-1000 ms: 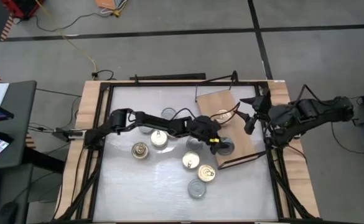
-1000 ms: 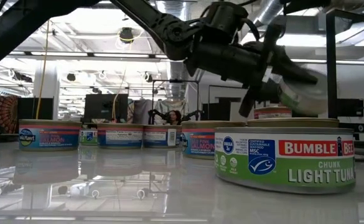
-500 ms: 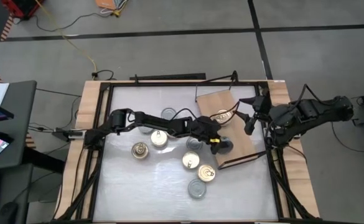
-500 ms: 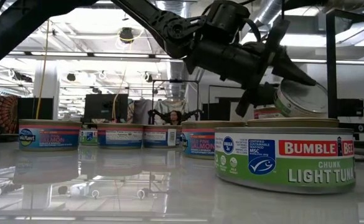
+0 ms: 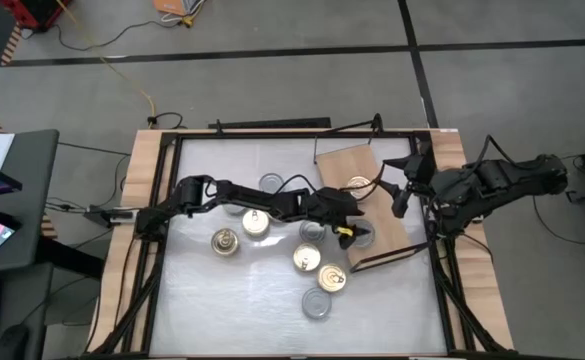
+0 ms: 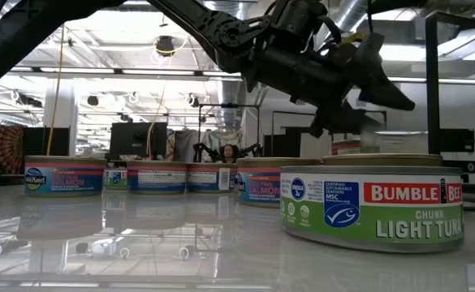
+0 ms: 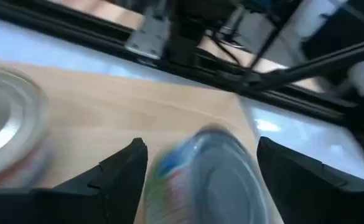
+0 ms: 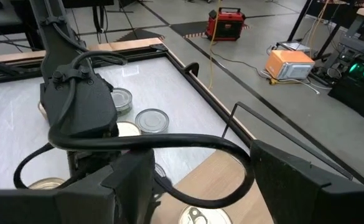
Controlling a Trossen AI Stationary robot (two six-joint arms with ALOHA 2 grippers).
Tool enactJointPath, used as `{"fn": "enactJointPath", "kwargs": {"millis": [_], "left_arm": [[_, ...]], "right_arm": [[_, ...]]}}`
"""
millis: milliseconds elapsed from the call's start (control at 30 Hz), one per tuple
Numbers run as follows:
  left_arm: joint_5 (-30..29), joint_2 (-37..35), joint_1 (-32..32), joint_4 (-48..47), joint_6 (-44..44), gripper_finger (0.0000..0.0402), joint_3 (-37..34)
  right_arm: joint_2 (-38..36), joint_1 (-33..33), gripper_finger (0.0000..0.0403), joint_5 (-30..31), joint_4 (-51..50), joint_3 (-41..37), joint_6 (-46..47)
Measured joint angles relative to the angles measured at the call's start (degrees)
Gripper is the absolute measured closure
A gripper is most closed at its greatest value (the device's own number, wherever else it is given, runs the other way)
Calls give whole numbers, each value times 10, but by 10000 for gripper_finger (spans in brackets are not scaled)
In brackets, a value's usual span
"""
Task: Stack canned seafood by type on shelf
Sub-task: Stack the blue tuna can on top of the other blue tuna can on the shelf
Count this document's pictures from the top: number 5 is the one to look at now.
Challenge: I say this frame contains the black curved floor cable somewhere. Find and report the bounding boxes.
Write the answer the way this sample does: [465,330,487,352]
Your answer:
[531,194,585,246]

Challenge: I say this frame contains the black flat bar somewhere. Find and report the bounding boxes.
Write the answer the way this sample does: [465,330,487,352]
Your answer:
[208,116,333,131]

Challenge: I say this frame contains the black desk foot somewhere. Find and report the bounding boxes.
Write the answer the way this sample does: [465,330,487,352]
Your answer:
[34,233,106,280]

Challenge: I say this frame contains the grey low desk surface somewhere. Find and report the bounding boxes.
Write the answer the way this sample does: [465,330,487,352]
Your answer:
[0,262,56,360]

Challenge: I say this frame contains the dark grey desk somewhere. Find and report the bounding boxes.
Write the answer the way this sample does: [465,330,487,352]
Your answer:
[0,128,61,279]

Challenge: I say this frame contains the thin black floor cable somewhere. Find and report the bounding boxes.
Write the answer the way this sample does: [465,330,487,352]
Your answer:
[57,141,132,157]

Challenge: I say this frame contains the black looped cable with plug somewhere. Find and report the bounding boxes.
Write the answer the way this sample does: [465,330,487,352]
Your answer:
[146,111,186,130]

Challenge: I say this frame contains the black metal table frame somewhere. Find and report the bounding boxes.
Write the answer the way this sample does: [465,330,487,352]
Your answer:
[79,127,518,360]

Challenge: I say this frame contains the orange box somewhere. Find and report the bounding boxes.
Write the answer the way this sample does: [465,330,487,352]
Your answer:
[152,0,193,17]

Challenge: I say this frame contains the white cable with yellow plug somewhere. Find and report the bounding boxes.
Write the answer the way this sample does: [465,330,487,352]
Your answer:
[161,0,207,27]

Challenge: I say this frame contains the white glossy table sheet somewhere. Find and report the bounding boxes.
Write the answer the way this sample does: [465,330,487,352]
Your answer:
[149,137,448,357]

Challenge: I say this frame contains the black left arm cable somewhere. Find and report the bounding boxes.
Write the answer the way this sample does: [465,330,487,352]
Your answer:
[271,173,323,197]

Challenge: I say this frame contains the long black floor cable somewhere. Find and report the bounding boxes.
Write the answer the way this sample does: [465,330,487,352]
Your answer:
[19,17,183,52]

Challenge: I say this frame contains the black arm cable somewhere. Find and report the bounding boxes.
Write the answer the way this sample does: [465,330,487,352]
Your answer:
[271,173,323,197]
[471,133,516,166]

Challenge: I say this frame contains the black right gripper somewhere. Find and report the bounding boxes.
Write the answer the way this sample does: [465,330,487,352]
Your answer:
[376,144,437,220]

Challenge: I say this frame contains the red and black case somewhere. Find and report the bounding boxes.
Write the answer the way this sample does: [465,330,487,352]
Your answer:
[0,0,73,30]

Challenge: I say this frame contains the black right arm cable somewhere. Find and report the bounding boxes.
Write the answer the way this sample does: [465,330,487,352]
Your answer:
[471,133,516,166]

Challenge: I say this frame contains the black computer mouse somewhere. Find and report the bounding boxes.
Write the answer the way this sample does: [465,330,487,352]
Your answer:
[0,323,31,360]

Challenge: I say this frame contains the black adapter box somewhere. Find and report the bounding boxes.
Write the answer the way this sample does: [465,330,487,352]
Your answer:
[82,204,136,227]

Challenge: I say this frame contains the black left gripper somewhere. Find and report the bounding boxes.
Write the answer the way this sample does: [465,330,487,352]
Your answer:
[304,187,375,252]

